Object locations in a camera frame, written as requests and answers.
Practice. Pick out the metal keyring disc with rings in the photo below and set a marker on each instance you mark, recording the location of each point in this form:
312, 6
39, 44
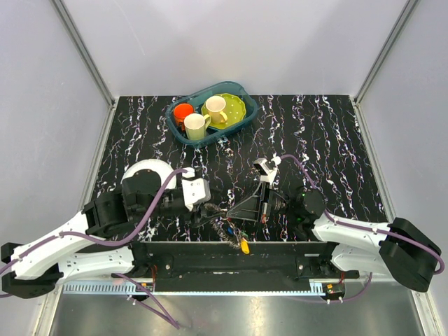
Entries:
221, 225

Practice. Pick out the white round plate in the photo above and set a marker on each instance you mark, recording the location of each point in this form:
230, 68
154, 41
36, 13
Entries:
157, 166

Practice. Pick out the cream mug on plate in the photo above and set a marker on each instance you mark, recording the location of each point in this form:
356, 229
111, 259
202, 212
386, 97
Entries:
214, 107

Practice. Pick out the orange mug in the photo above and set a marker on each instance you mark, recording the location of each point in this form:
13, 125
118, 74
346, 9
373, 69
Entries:
181, 112

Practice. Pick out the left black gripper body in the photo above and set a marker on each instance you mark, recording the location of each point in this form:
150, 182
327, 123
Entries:
196, 217

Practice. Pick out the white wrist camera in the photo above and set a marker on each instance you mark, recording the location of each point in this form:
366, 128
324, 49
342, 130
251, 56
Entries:
195, 190
267, 169

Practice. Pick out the black base bar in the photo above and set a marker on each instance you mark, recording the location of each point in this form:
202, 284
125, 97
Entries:
199, 267

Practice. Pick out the teal plastic tray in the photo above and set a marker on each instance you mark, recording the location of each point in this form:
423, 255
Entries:
197, 100

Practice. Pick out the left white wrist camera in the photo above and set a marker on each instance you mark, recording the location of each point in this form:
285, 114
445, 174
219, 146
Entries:
195, 190

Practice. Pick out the yellow key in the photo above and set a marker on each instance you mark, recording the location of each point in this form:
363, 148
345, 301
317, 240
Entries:
244, 247

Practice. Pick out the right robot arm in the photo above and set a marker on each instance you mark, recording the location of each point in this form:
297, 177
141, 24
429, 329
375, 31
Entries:
398, 249

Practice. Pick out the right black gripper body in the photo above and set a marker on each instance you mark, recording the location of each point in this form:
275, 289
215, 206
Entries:
265, 204

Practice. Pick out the yellow-green dotted plate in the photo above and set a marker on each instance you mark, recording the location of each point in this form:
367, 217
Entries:
235, 110

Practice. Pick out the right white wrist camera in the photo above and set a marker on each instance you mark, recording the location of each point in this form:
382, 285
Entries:
267, 169

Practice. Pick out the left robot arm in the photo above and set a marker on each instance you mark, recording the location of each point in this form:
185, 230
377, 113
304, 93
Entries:
101, 238

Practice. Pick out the cream mug front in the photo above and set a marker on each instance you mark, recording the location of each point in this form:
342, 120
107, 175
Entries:
196, 126

